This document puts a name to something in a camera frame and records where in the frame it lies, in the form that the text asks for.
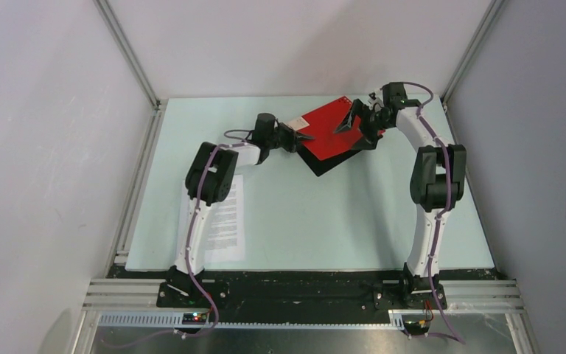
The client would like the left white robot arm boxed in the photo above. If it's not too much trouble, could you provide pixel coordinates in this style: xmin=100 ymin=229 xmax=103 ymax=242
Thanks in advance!
xmin=167 ymin=113 xmax=315 ymax=307

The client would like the red and black folder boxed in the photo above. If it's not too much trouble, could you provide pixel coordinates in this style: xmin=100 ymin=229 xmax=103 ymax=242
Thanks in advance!
xmin=287 ymin=96 xmax=363 ymax=177

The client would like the aluminium frame rail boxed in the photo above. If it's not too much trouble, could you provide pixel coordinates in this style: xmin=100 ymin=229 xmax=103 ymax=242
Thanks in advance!
xmin=69 ymin=279 xmax=539 ymax=353

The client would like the right controller board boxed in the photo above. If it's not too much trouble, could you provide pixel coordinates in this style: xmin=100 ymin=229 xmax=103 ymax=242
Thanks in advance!
xmin=402 ymin=320 xmax=430 ymax=337

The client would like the left aluminium corner post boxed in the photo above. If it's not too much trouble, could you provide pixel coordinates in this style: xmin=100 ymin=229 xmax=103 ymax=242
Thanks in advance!
xmin=92 ymin=0 xmax=161 ymax=109

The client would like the right aluminium corner post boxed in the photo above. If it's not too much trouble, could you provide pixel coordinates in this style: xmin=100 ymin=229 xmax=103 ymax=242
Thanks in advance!
xmin=441 ymin=0 xmax=509 ymax=105

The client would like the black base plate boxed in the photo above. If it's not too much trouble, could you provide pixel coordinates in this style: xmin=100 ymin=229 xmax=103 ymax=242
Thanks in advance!
xmin=90 ymin=269 xmax=501 ymax=325

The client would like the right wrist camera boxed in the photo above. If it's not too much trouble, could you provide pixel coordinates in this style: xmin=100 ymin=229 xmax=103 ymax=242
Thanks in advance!
xmin=368 ymin=89 xmax=384 ymax=111

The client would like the left controller board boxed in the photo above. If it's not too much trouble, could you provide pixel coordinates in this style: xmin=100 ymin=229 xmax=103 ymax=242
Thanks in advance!
xmin=181 ymin=312 xmax=209 ymax=325

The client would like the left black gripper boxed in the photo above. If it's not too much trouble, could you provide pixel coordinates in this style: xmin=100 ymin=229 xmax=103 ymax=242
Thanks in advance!
xmin=267 ymin=123 xmax=315 ymax=153

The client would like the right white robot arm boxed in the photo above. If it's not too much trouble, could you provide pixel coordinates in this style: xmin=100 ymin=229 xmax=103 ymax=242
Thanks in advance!
xmin=333 ymin=82 xmax=467 ymax=308

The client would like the aluminium corner post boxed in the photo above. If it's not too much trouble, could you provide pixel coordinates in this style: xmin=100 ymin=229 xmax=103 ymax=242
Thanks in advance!
xmin=92 ymin=0 xmax=161 ymax=109
xmin=441 ymin=0 xmax=509 ymax=105

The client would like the controller board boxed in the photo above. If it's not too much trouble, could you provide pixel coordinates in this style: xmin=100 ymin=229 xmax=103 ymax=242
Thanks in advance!
xmin=402 ymin=320 xmax=430 ymax=337
xmin=181 ymin=312 xmax=209 ymax=325

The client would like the printed white paper sheet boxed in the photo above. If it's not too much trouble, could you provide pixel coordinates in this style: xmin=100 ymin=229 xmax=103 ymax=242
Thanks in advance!
xmin=204 ymin=175 xmax=246 ymax=269

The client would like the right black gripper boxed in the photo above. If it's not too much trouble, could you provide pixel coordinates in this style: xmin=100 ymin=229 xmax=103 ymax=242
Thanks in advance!
xmin=334 ymin=98 xmax=393 ymax=150

